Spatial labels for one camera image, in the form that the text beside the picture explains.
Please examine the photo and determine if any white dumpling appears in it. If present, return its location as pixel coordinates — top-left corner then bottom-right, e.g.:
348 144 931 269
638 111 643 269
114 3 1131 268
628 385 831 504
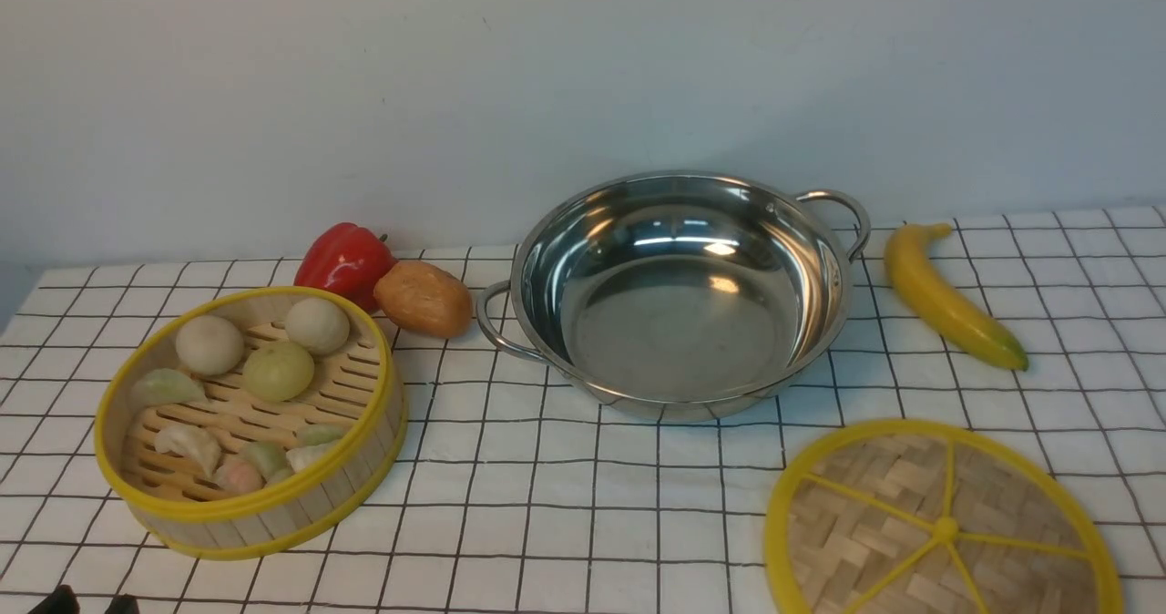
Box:
153 423 222 478

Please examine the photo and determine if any pink dumpling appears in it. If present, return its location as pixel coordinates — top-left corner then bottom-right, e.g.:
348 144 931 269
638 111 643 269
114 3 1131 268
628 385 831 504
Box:
213 456 265 496

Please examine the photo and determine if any yellow banana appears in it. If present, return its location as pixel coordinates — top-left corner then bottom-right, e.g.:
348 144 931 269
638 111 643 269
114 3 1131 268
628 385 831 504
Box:
884 223 1030 372

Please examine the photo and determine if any stainless steel two-handled pot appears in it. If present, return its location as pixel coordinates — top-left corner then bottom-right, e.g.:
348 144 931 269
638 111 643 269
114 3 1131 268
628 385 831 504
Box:
476 171 872 423

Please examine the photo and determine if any green round bun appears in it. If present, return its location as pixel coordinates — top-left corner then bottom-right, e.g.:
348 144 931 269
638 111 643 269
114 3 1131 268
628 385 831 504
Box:
243 341 315 403

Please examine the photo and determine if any bamboo steamer basket yellow rim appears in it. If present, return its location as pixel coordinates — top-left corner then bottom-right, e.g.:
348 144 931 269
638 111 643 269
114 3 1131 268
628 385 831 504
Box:
93 285 408 560

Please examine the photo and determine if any brown bread roll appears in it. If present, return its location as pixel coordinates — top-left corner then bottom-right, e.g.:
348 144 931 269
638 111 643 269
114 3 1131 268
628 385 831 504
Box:
373 260 475 340

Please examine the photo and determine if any woven bamboo steamer lid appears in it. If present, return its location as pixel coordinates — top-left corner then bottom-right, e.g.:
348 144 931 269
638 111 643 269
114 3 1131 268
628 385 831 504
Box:
763 419 1125 613

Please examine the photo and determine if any white checkered tablecloth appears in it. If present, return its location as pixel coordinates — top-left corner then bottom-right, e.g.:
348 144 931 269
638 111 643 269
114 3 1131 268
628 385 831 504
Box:
1 206 1165 613

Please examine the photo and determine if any small green-white dumpling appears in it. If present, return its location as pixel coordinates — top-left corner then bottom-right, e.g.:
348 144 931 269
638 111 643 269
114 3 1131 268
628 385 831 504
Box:
286 424 349 474

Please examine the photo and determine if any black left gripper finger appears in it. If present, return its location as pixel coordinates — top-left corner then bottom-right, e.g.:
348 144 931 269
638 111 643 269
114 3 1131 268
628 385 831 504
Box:
28 585 80 614
104 594 140 614

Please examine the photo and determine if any red bell pepper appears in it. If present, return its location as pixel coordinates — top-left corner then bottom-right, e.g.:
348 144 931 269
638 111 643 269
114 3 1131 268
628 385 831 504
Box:
294 223 396 315

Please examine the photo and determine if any white round bun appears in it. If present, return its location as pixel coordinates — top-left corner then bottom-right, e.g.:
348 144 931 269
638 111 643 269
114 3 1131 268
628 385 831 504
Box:
175 315 246 376
283 297 351 357

